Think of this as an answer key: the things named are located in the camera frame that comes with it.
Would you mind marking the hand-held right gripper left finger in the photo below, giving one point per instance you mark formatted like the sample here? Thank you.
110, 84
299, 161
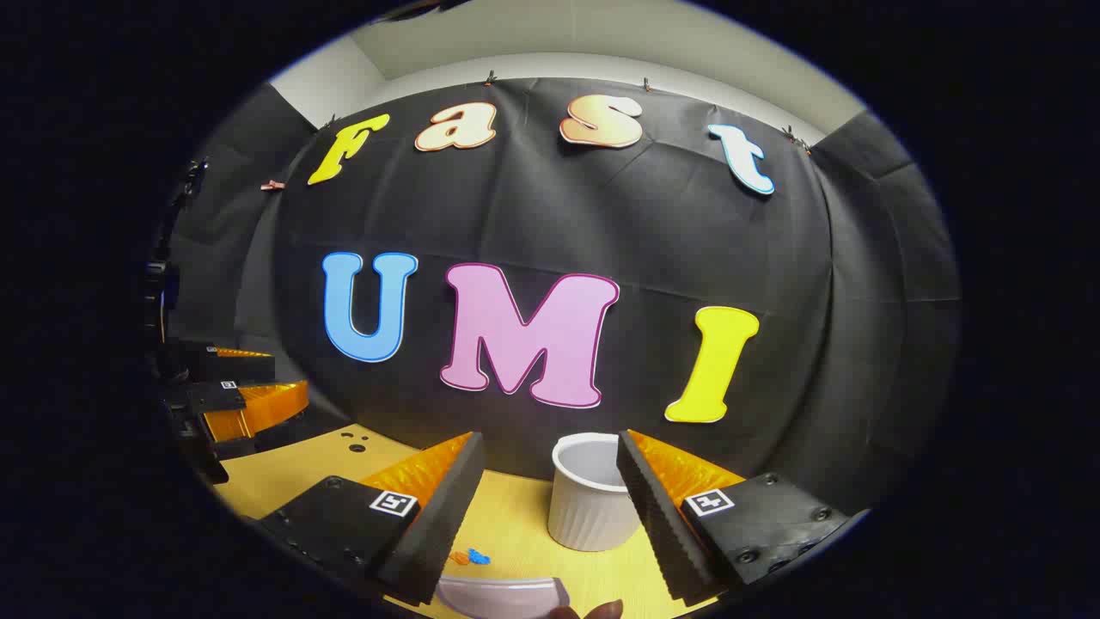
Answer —
438, 524

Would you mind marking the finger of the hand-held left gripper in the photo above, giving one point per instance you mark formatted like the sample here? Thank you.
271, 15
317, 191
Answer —
228, 368
219, 397

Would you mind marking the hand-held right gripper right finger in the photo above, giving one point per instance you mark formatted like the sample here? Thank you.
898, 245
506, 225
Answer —
657, 524

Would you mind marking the blue paper scrap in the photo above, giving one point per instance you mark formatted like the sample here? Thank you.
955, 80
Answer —
479, 557

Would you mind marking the white ribbed garbage bin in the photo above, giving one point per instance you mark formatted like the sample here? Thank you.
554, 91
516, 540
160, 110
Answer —
584, 507

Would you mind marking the light purple dustpan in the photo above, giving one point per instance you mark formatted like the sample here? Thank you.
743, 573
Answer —
498, 597

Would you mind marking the wooden desktop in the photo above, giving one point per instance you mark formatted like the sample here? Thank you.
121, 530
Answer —
516, 516

